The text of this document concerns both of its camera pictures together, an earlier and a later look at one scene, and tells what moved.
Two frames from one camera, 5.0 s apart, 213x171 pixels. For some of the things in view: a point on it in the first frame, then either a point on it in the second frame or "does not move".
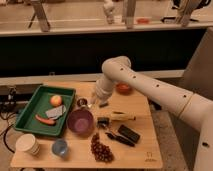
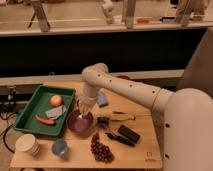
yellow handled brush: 105,122 does not move
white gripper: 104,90 -> 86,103
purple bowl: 80,121 does not move
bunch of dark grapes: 101,151 does not move
